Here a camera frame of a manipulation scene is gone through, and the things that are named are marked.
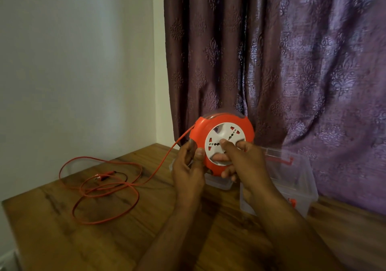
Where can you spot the person's left hand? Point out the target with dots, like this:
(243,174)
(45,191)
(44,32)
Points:
(188,183)

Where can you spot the person's right hand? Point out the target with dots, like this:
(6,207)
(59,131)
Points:
(250,168)

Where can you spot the clear plastic box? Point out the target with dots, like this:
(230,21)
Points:
(301,177)

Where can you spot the orange extension cord reel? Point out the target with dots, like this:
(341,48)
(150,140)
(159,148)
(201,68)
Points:
(202,129)

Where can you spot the person's right forearm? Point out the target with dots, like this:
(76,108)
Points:
(295,234)

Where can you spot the person's left forearm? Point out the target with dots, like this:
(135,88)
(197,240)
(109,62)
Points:
(172,240)

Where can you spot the clear plastic lid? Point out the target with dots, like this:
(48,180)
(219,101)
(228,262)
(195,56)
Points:
(220,183)

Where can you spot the purple patterned curtain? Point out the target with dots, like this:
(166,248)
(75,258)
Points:
(301,53)

